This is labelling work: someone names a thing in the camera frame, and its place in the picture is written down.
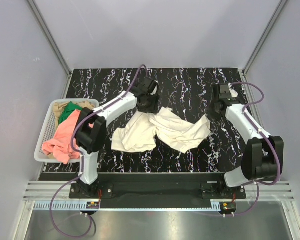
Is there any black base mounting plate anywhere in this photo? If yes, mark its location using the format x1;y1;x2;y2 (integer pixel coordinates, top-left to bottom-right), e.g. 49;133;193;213
69;173;247;211

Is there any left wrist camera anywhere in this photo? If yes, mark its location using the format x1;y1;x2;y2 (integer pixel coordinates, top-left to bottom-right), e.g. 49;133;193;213
150;86;158;96

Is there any small circuit board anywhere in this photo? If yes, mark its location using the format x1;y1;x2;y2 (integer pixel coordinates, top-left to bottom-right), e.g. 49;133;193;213
86;201;100;209
222;202;237;211

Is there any aluminium frame post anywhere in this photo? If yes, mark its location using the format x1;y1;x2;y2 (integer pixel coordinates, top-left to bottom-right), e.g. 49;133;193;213
242;0;289;76
26;0;72;76

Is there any salmon pink t shirt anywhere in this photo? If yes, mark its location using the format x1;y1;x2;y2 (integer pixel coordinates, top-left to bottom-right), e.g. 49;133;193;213
42;109;81;164

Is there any white plastic laundry basket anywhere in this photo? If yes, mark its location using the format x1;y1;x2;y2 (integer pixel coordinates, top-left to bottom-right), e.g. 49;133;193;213
34;98;99;164

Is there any cream white t shirt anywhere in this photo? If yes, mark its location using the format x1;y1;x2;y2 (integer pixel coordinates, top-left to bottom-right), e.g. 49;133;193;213
111;107;211;154

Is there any white slotted cable duct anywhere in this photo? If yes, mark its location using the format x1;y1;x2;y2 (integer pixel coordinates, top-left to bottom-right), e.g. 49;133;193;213
33;201;98;211

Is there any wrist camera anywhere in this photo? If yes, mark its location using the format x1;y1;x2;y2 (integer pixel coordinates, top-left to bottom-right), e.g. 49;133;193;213
150;86;158;96
228;84;239;98

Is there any beige t shirt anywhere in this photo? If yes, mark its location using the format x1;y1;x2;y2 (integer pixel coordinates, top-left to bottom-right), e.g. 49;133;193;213
52;101;96;128

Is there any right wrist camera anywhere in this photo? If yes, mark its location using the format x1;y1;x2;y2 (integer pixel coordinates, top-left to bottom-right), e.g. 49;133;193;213
228;84;239;98

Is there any left aluminium frame post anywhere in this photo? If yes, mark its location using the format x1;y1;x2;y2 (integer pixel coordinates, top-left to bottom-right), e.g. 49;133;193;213
26;0;72;76

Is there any aluminium front rail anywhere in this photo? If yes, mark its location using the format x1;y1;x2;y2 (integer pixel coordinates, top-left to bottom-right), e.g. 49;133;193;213
22;181;295;202

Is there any green t shirt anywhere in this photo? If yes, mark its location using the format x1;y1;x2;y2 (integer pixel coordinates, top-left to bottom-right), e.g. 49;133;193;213
58;101;85;124

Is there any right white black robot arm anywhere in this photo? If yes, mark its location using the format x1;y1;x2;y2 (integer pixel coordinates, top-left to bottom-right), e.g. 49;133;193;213
210;82;284;199

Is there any right aluminium frame post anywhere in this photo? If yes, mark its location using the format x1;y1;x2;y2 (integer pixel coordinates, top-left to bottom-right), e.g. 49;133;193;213
242;0;289;76

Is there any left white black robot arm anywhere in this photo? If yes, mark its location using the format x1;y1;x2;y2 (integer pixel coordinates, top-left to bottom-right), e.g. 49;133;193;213
71;77;159;198

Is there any left small circuit board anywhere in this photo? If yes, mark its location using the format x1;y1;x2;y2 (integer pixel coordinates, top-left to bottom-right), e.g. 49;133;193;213
86;201;100;209

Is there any right small circuit board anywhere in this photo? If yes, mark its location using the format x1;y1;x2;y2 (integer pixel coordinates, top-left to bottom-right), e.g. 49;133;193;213
222;202;237;211

